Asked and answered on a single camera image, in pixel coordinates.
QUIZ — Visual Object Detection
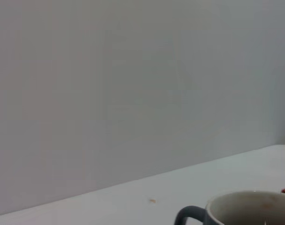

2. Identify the grey ceramic coffee cup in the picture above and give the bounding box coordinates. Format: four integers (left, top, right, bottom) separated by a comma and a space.
174, 190, 285, 225

